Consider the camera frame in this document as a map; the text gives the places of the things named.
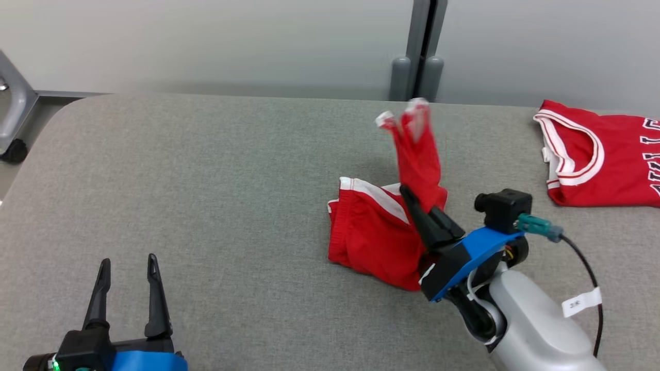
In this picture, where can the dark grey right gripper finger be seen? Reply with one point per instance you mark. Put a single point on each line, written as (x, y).
(448, 226)
(425, 226)

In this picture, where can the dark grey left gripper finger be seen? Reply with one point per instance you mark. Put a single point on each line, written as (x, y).
(157, 309)
(99, 304)

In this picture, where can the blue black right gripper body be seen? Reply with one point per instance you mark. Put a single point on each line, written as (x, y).
(464, 257)

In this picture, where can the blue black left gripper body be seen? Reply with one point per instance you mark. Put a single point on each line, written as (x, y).
(149, 360)

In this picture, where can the red shorts with white stripe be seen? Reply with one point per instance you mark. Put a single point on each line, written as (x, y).
(371, 242)

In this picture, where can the red jersey with white sleeves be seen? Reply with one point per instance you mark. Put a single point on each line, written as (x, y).
(619, 165)

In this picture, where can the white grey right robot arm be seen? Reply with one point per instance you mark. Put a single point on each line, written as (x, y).
(536, 330)

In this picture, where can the black caster wheel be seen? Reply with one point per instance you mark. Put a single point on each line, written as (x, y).
(15, 152)

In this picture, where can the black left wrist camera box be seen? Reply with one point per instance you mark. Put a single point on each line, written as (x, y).
(85, 345)

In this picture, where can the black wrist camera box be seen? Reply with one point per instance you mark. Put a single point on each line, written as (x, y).
(85, 345)
(502, 208)

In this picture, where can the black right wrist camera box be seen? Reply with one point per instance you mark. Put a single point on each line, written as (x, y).
(502, 208)

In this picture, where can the grey partition post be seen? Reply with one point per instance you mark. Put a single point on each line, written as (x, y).
(420, 31)

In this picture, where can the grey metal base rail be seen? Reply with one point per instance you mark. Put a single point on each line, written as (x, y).
(67, 95)

